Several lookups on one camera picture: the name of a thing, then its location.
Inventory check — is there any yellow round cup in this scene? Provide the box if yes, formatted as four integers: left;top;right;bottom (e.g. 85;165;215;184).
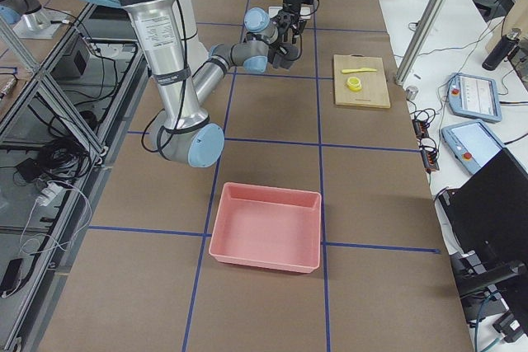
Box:
346;76;362;92

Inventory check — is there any pink plastic bin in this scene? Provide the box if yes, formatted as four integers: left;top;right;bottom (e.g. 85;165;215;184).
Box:
209;182;322;274

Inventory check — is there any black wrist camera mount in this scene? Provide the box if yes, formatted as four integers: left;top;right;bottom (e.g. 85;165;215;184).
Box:
272;10;307;41

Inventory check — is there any blue teach pendant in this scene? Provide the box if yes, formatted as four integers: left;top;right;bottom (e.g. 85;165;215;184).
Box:
447;73;502;123
441;119;505;175

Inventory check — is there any black laptop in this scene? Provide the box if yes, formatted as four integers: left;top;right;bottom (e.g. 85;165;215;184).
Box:
439;148;527;263

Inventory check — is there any black water bottle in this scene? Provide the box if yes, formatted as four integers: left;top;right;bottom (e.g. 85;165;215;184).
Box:
482;27;521;71

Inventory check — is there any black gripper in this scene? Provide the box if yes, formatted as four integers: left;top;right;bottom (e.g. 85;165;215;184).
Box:
270;38;294;59
282;0;316;18

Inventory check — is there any near blue teach pendant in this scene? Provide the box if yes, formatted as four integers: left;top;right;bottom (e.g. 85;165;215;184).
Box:
441;119;505;175

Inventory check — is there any far blue teach pendant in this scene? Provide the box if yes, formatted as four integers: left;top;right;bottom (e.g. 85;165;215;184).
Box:
447;73;502;123

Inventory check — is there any wooden cutting board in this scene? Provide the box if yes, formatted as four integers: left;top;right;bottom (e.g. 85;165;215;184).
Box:
333;54;391;109

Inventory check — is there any yellow plastic knife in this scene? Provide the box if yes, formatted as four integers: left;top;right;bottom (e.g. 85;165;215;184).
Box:
341;67;378;74

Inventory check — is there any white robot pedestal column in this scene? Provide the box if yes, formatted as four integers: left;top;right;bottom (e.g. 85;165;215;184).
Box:
173;0;209;73

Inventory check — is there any aluminium frame post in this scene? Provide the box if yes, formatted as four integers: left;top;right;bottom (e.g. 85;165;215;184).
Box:
394;0;446;86

